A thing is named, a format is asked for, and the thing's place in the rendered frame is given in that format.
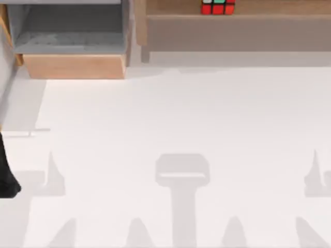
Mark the pale wooden drawer front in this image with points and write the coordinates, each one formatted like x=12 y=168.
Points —
x=73 y=65

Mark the pulled-out drawer grey inside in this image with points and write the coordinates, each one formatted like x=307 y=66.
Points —
x=69 y=31

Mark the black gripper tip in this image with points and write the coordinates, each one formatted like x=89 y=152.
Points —
x=6 y=178

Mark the wooden open shelf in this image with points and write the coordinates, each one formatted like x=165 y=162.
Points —
x=232 y=33

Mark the colourful puzzle cube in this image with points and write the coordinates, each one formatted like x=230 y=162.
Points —
x=217 y=7

